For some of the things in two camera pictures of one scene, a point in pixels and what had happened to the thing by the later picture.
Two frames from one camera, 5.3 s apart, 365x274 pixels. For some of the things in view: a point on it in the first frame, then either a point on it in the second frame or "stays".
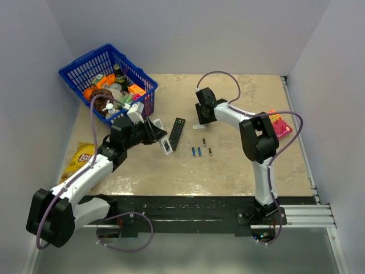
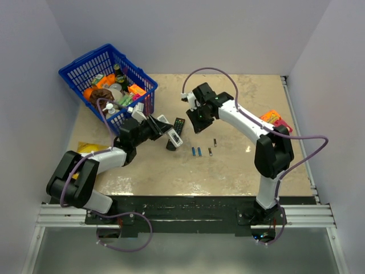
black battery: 167,146 → 175,137
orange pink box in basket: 137,91 stays
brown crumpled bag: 100,103 stays
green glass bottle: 121,79 stays
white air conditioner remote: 165,140 → 173,134
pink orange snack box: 280,127 stays
